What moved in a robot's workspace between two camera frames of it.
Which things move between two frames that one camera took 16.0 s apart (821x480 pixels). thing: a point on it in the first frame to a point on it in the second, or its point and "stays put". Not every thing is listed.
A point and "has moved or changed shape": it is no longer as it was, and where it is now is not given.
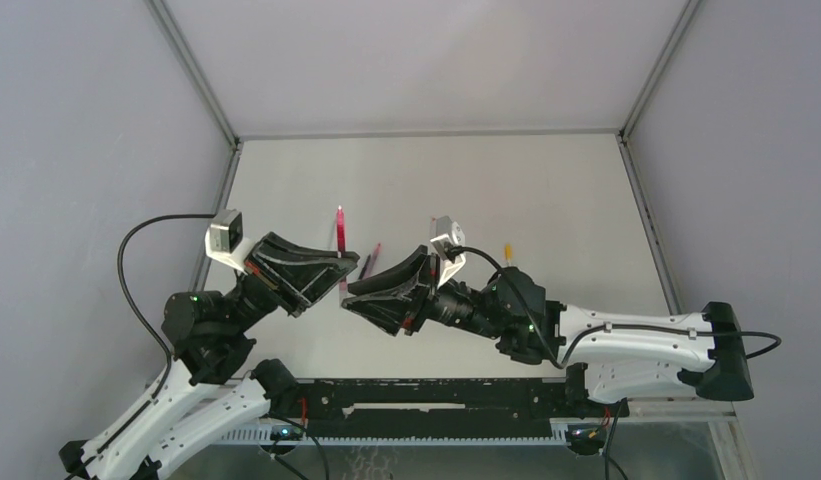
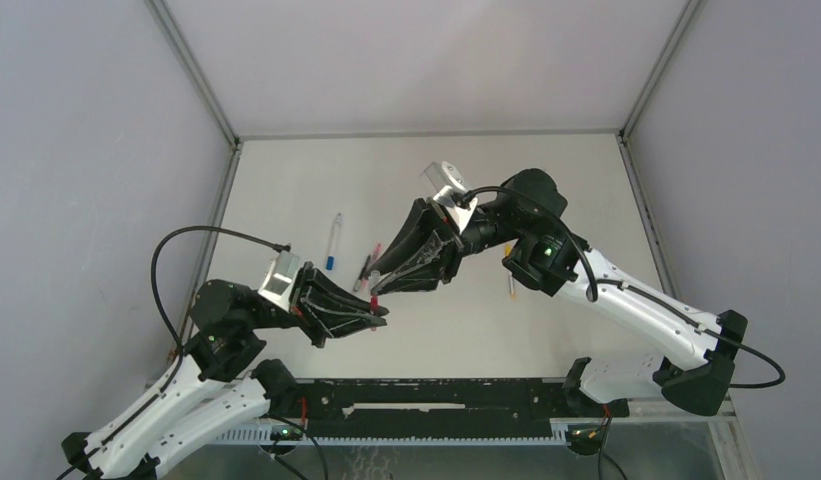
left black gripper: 312,281 to 319,302
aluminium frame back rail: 425,133 stays put
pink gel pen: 373,260 stays put
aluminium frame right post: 668,287 stays put
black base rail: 448,404 stays put
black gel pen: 364,267 stays put
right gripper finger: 397,310 to 424,274
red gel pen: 340,232 has moved or changed shape
